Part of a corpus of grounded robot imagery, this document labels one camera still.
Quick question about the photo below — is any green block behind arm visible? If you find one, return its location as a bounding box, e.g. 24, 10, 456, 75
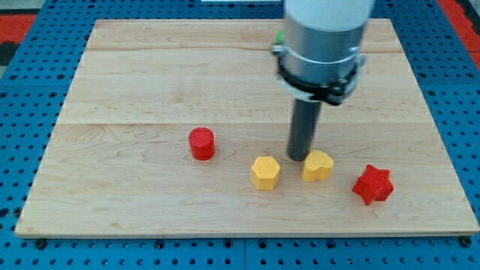
276, 30, 284, 44

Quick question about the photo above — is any red cylinder block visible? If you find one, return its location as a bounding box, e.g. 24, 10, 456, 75
188, 127, 215, 161

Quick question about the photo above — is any red star block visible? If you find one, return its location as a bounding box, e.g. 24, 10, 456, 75
352, 164, 395, 206

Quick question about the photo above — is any yellow heart block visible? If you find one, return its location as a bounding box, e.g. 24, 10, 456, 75
301, 150, 335, 182

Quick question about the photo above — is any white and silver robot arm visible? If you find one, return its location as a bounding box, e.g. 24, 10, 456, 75
272, 0, 375, 106

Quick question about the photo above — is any light wooden board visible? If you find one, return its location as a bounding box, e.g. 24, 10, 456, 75
15, 19, 479, 239

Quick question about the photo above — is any yellow hexagon block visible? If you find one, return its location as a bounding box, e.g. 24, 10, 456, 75
250, 156, 281, 191

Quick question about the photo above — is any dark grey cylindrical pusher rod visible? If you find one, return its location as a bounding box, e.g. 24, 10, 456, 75
287, 99, 321, 161

